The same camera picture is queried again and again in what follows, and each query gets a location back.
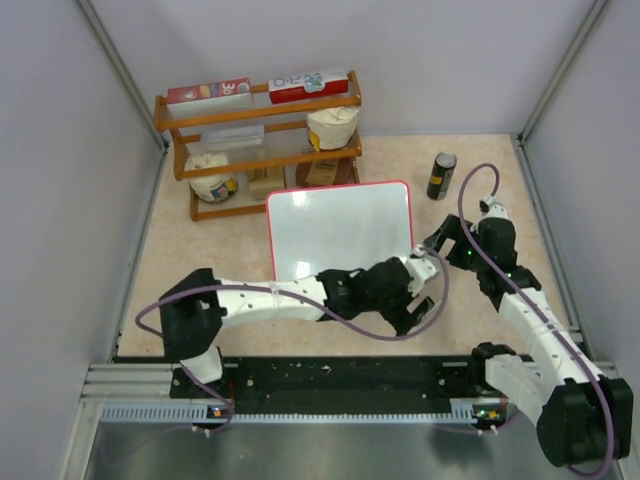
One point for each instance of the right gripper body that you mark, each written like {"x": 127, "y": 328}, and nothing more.
{"x": 463, "y": 252}

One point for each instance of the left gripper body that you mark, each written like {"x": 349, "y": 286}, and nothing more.
{"x": 396, "y": 303}

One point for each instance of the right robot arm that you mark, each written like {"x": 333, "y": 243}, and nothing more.
{"x": 580, "y": 414}

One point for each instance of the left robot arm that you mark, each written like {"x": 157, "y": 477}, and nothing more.
{"x": 198, "y": 307}

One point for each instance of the pink framed whiteboard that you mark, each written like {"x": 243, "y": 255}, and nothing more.
{"x": 339, "y": 227}

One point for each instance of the black drink can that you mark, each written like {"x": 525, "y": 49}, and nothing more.
{"x": 441, "y": 175}

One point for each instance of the brown cardboard box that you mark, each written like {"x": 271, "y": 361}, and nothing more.
{"x": 324, "y": 173}

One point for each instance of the white bag middle shelf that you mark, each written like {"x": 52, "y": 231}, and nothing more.
{"x": 332, "y": 128}

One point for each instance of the white bag shelf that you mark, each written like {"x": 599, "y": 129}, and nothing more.
{"x": 332, "y": 128}
{"x": 211, "y": 188}

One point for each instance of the small tan box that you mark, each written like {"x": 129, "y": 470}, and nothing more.
{"x": 263, "y": 181}

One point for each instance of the white bag bottom shelf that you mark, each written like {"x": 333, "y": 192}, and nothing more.
{"x": 211, "y": 188}

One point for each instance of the red white box right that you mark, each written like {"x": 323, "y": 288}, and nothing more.
{"x": 309, "y": 85}

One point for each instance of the wooden three-tier shelf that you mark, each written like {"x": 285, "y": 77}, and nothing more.
{"x": 286, "y": 144}

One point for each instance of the clear plastic container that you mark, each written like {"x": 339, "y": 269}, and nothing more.
{"x": 223, "y": 140}

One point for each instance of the red toothpaste box left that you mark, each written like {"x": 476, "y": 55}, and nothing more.
{"x": 209, "y": 98}

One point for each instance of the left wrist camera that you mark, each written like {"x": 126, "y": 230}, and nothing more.
{"x": 421, "y": 271}

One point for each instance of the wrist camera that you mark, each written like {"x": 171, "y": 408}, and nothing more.
{"x": 421, "y": 271}
{"x": 491, "y": 208}

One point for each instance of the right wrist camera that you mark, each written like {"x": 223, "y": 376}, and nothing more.
{"x": 491, "y": 208}

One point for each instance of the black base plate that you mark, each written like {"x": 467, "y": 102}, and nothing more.
{"x": 353, "y": 385}

